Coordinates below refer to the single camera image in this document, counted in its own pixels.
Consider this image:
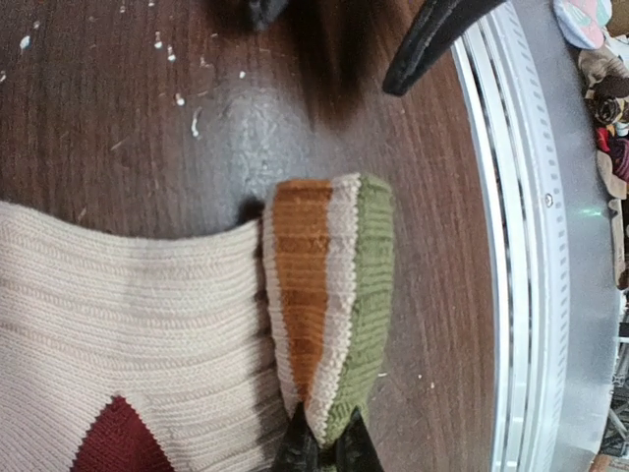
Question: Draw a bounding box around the beige striped ribbed sock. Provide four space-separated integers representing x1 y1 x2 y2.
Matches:
1 174 394 471

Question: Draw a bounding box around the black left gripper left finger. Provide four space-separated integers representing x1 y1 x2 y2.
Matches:
269 405 319 472

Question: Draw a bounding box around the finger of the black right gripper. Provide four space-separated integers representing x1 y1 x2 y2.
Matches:
382 0 504 96
246 0 289 30

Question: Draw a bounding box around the aluminium front rail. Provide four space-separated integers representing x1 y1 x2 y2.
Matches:
452 1 624 471

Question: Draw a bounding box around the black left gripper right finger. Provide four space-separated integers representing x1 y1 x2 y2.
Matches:
335 409 383 472

